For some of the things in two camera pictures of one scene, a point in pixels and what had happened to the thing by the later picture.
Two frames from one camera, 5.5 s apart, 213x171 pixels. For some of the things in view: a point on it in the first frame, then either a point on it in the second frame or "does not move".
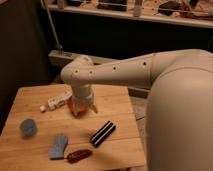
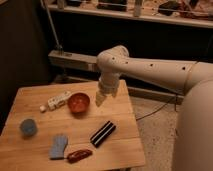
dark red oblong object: x=78 y=155 does not move
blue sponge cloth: x=56 y=149 does not move
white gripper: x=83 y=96 → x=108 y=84
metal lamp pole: x=59 y=46 does not move
